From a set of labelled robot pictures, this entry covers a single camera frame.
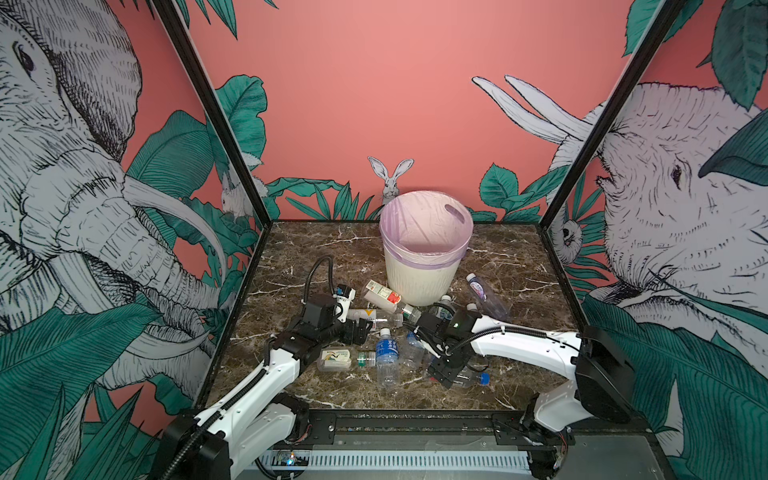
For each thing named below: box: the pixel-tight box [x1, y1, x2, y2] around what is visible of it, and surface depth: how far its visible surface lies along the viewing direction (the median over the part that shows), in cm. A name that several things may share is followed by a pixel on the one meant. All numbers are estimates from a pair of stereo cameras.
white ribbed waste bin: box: [385, 248, 463, 306], surface depth 87 cm
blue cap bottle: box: [452, 366, 491, 388], surface depth 79 cm
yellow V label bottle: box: [348, 309, 404, 329], surface depth 91 cm
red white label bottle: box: [364, 279, 406, 313], surface depth 95 cm
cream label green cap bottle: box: [317, 347, 367, 372], surface depth 83 cm
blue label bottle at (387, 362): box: [376, 327, 401, 392], surface depth 83 cm
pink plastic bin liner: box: [379, 190, 474, 269], surface depth 92 cm
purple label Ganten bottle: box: [466, 272, 511, 321], surface depth 97 cm
